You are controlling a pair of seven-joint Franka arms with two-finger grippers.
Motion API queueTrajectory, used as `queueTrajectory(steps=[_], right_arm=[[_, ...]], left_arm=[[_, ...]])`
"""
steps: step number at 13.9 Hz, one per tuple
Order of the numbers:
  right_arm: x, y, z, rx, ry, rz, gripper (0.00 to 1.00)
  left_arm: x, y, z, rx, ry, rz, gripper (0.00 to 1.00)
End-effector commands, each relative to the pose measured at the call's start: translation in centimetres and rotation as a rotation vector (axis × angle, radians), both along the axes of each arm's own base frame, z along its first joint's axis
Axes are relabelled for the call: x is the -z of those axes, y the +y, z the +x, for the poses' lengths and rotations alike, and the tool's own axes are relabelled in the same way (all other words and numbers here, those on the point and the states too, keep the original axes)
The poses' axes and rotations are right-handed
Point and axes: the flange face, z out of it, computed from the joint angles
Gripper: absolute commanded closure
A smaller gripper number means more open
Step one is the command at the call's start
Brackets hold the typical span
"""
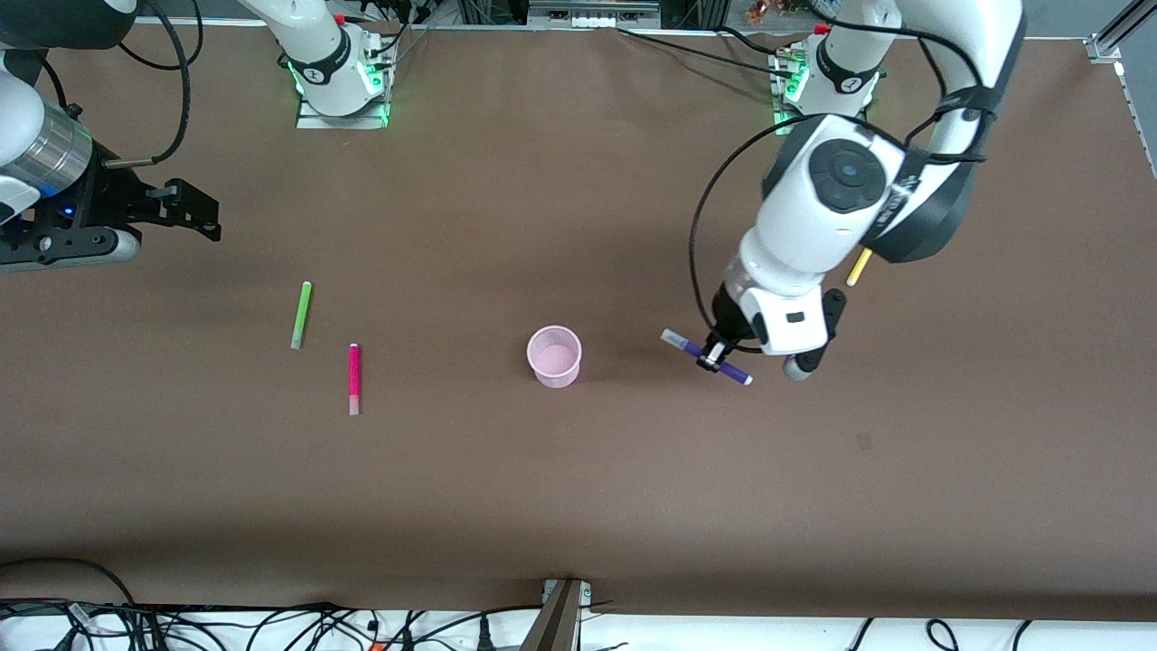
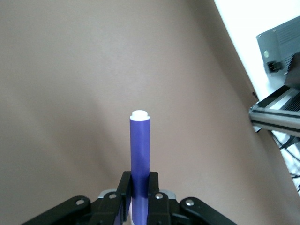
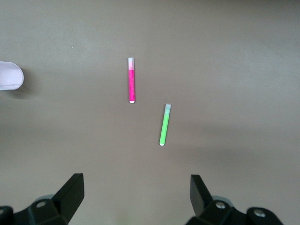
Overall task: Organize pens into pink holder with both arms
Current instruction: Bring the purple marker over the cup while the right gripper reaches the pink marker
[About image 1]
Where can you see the pink plastic cup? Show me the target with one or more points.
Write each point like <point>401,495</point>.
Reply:
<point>553,360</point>

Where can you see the green highlighter pen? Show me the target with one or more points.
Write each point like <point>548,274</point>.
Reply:
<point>301,314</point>

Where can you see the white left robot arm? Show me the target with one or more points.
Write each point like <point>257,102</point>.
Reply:
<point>841,172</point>

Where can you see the grey metal mount post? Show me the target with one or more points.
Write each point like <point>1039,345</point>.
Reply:
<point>559,619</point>

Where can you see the purple highlighter pen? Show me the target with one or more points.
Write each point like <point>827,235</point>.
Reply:
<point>682,344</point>

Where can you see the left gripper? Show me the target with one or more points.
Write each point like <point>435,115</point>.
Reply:
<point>727,317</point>

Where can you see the grey metal box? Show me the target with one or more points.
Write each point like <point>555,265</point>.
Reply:
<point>592,11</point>

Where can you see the silver corner bracket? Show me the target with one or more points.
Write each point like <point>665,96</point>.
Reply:
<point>1105,50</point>

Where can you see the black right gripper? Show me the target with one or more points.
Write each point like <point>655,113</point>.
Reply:
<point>101,201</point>

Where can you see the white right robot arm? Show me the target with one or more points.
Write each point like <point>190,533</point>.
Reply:
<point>318,54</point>

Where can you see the pink highlighter pen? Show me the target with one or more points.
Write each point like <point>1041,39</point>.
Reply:
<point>354,375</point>

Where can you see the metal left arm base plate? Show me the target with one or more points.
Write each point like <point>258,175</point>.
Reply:
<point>779,90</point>

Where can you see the yellow highlighter pen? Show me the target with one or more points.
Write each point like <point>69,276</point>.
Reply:
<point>858,269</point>

